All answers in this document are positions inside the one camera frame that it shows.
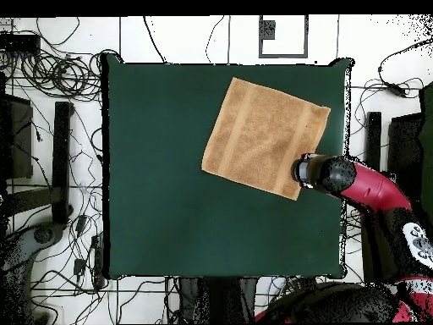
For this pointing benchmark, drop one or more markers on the tan terry towel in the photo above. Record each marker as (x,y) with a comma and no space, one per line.
(257,135)

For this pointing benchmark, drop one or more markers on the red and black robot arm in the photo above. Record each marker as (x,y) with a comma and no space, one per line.
(372,189)

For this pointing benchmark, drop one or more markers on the dark green table cloth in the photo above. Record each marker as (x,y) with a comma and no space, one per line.
(162,220)

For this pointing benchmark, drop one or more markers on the black floor stand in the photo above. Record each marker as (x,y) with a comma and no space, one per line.
(61,162)
(373,135)

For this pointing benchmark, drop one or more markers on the grey chair base leg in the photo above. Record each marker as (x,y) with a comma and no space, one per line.
(44,234)

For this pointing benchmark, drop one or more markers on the black power adapter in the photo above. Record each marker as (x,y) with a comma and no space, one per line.
(395,89)

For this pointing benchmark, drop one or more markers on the small black device box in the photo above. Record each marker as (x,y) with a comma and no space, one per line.
(18,43)

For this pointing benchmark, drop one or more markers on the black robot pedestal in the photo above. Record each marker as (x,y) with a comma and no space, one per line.
(216,299)

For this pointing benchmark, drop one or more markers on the grey square frame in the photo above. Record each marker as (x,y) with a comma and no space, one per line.
(267,30)

